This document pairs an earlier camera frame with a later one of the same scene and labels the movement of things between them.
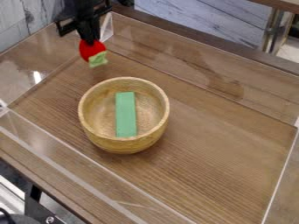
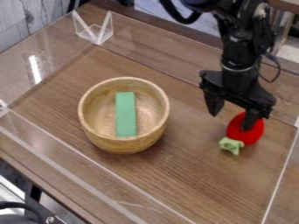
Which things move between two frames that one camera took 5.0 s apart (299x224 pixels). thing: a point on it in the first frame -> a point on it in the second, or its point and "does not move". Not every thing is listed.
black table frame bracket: [36, 209] does not move
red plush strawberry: [93, 52] -> [237, 136]
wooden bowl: [122, 113] does not move
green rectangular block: [125, 115] does not move
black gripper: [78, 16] -> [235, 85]
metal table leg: [277, 31] does not move
